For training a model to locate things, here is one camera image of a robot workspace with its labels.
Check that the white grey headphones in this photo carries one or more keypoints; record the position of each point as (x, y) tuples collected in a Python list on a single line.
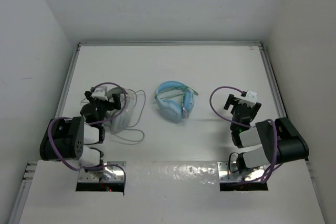
[(122, 121)]

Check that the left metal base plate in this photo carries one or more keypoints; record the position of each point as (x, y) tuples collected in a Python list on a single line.
[(112, 172)]

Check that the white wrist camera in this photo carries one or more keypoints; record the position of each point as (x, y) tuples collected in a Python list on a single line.
[(100, 93), (248, 98)]

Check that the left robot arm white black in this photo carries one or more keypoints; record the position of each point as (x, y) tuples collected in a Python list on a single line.
[(68, 139)]

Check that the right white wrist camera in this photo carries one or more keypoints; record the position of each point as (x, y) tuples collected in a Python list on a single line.
[(248, 98)]

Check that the metal base plate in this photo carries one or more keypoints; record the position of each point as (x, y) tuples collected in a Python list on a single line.
[(112, 172), (228, 174)]

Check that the aluminium table frame rail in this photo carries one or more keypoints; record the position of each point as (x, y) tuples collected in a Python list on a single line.
[(172, 176)]

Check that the light blue headphones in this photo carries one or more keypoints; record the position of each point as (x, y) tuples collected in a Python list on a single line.
[(175, 107)]

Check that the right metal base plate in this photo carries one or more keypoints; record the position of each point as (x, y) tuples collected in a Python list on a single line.
[(228, 174)]

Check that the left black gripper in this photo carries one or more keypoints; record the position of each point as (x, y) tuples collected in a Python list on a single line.
[(109, 104)]

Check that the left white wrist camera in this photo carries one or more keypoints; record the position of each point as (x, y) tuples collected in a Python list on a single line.
[(100, 93)]

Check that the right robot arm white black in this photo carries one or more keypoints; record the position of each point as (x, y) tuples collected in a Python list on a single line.
[(278, 141)]

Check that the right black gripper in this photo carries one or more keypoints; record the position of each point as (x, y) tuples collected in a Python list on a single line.
[(253, 110)]

